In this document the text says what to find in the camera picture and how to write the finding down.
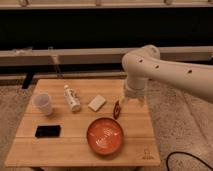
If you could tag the black smartphone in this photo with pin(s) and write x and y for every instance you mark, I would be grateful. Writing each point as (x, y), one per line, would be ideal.
(48, 131)

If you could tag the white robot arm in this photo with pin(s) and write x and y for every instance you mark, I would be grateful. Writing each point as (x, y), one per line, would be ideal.
(145, 62)

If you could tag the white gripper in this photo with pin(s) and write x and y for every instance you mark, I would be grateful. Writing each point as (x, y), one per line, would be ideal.
(132, 93)

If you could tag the clear plastic cup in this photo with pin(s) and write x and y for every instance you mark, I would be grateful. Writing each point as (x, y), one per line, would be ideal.
(42, 102)

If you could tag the red orange bowl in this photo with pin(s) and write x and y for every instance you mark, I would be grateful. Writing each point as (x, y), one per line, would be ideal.
(105, 136)

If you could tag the small red sauce packet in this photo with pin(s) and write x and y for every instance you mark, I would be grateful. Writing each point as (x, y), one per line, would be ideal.
(116, 110)

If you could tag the white plastic bottle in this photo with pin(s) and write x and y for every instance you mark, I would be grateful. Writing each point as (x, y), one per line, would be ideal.
(72, 99)

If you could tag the white horizontal rail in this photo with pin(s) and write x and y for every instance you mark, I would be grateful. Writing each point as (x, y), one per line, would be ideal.
(97, 55)

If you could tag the wooden table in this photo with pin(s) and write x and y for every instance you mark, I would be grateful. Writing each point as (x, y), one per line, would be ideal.
(71, 149)

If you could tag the white sponge block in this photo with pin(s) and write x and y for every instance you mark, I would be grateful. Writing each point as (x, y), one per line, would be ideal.
(97, 103)

